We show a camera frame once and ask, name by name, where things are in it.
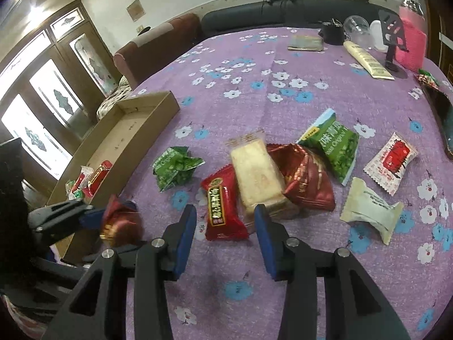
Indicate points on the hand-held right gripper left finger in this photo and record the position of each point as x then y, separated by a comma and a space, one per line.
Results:
185, 241

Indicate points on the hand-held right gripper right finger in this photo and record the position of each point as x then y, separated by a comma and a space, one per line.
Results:
265, 244

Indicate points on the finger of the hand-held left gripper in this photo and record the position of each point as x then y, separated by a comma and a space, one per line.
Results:
70, 268
88, 216

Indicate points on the shiny red snack packet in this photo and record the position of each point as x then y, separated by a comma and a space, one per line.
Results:
120, 224

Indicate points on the white red green snack packet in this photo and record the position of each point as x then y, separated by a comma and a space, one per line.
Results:
78, 184

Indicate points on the small red snack packet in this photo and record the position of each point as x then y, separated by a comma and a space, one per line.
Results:
100, 177

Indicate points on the red gold-label snack packet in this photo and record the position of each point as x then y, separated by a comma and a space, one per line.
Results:
222, 208

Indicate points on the clear-wrapped cake packet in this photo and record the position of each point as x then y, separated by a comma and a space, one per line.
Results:
257, 177

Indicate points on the small green pea packet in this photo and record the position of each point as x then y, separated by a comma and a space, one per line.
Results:
175, 166

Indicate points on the dark red crinkled packet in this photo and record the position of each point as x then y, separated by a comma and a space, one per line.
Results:
308, 180

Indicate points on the shallow cardboard box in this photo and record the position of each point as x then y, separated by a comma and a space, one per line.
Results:
116, 141

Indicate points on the cream white snack packet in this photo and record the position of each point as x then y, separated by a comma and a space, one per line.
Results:
371, 209

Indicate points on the large green pea packet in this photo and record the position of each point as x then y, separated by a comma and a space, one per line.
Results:
331, 145

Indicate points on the white red-label snack packet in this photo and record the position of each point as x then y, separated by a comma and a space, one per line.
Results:
391, 163

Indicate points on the wooden glass-paned doors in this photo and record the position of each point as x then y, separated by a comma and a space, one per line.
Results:
49, 88

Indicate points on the patterned seat cushion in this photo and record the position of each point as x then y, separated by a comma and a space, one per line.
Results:
113, 97

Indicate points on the purple floral tablecloth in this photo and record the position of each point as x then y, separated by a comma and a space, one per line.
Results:
283, 88

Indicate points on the brown sofa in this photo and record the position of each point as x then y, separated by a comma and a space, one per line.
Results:
155, 49

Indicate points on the grey green pouch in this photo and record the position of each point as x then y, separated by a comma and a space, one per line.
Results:
306, 43

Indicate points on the yellow flat packet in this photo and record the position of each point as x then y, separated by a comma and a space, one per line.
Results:
368, 60

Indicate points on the black cup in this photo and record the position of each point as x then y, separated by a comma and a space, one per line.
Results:
332, 32

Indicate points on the black sofa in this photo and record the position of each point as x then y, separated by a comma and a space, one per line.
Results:
283, 14

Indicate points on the red green snack bag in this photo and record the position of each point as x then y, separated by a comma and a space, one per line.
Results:
428, 78

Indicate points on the white cup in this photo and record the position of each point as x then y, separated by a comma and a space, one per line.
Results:
377, 36

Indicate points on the black phone stand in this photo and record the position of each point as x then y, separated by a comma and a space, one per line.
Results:
393, 42

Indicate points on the pink bottle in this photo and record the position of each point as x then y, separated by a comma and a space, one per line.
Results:
410, 39

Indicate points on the small wall plaque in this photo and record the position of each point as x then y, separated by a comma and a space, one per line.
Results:
135, 9

